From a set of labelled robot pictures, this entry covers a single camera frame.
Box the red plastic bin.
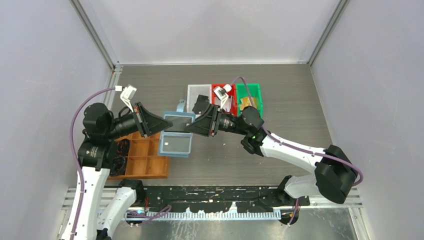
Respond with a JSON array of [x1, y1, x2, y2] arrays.
[[211, 83, 238, 116]]

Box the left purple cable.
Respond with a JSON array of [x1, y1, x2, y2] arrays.
[[68, 86, 173, 240]]

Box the small black coiled band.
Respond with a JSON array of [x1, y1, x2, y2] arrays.
[[116, 138, 130, 157]]

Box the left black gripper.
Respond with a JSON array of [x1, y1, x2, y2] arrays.
[[105, 101, 173, 140]]

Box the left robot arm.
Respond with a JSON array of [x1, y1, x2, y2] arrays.
[[60, 102, 173, 240]]

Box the white plastic bin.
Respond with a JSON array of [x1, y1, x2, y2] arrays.
[[186, 84, 212, 113]]

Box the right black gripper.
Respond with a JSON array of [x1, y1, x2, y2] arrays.
[[184, 103, 249, 138]]

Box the gold cards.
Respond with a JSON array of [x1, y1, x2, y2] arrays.
[[239, 96, 260, 111]]

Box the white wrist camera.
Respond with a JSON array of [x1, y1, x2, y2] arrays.
[[213, 84, 232, 109], [120, 84, 137, 113]]

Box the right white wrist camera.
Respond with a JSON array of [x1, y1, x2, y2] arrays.
[[213, 84, 232, 109]]

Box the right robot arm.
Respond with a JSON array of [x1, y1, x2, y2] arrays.
[[185, 104, 364, 206]]

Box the black coiled bands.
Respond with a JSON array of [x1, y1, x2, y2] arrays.
[[109, 156, 127, 177]]

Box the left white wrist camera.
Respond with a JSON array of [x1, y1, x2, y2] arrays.
[[120, 84, 137, 113]]

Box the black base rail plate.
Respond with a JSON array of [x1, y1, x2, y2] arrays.
[[131, 185, 295, 214]]

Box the black card stack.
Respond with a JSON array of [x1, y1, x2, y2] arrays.
[[192, 94, 210, 115]]

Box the orange wooden divider tray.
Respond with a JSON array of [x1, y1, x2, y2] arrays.
[[108, 132, 170, 180]]

